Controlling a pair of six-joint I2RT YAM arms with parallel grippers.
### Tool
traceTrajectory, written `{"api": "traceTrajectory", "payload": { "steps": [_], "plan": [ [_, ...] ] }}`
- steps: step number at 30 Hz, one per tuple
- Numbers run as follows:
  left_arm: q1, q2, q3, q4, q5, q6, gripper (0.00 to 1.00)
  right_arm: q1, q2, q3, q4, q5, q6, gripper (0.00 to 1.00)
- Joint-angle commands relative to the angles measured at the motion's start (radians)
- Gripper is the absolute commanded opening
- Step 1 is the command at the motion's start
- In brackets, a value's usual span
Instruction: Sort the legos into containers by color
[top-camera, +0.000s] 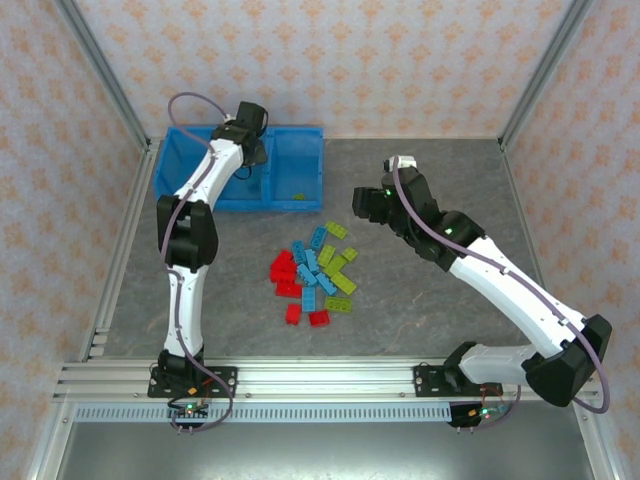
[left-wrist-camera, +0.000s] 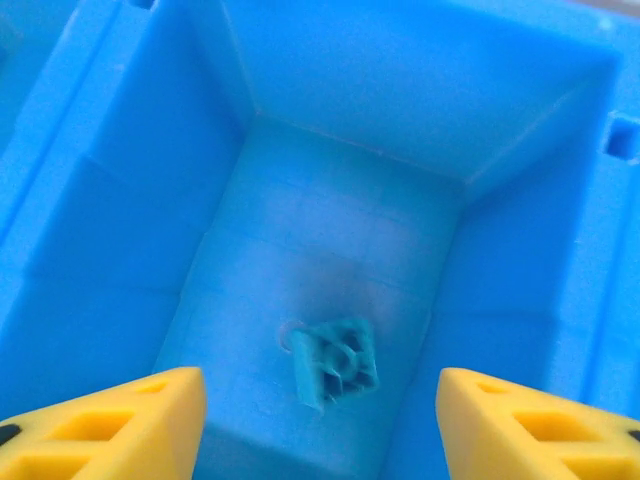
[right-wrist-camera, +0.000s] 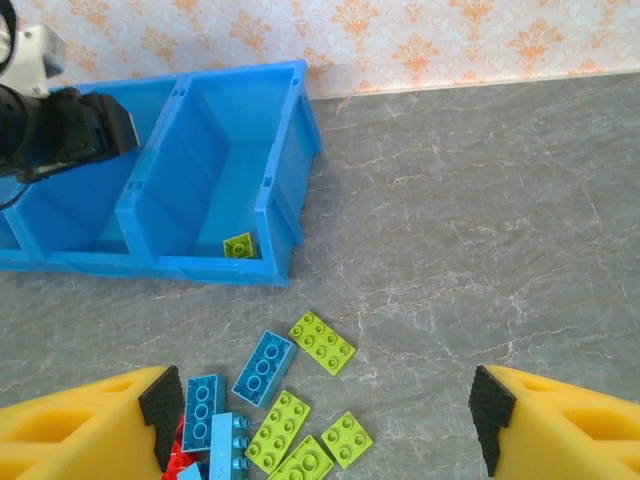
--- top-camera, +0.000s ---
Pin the grey metal panel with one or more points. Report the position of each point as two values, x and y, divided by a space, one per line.
320 455

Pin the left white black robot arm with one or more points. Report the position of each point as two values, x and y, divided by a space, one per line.
185 310

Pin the thin aluminium frame rail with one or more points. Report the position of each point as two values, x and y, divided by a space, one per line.
410 136

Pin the aluminium side frame rail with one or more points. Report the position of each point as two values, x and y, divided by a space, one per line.
520 200
123 250

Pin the small green lego brick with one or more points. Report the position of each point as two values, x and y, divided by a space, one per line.
350 253

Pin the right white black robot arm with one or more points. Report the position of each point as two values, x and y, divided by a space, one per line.
525 300

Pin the aluminium frame strut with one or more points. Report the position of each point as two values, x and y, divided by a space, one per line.
600 450
52 445

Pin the wide aluminium mounting rail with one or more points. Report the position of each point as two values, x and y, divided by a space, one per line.
325 380

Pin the controller board with LED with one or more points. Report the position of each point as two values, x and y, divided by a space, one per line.
480 414
189 411

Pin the aluminium frame post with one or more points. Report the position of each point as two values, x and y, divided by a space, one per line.
541 75
108 75

